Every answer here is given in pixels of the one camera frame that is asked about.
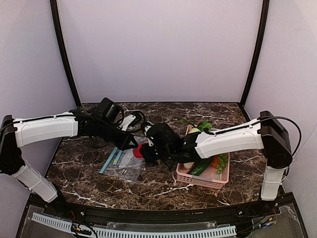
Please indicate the green cucumber toy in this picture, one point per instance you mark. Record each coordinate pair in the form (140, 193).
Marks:
(200, 167)

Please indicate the orange carrot toy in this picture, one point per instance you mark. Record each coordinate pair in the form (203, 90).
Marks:
(215, 161)

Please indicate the white slotted cable duct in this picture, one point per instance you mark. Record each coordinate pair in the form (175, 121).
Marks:
(126, 230)

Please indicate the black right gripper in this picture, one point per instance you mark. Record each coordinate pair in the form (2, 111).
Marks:
(150, 153)

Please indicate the black frame post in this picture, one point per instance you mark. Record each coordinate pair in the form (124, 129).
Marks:
(63, 52)
(256, 53)

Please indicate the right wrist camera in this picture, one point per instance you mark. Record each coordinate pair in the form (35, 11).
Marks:
(145, 126)

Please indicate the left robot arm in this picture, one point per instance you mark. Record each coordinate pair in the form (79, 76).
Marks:
(17, 133)

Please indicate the black frame post left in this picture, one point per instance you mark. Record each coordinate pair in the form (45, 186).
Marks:
(63, 52)

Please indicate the black front rail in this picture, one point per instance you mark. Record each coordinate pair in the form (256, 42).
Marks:
(237, 214)

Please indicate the white radish toy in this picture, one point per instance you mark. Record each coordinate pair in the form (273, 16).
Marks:
(190, 164)

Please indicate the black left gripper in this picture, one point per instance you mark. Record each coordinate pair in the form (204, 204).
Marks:
(125, 140)

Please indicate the green grapes toy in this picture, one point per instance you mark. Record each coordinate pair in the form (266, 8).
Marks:
(222, 162)

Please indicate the green leaf sprig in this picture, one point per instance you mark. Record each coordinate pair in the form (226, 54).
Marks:
(205, 125)

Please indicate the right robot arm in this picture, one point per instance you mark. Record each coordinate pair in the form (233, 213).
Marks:
(264, 133)

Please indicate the black frame post right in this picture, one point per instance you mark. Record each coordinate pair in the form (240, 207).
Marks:
(256, 53)

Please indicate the pink plastic basket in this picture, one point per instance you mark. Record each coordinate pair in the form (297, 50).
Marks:
(209, 178)

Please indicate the clear zip bag blue zipper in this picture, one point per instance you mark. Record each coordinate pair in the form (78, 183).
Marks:
(126, 163)

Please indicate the red apple toy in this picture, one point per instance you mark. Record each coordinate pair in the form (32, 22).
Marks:
(136, 152)

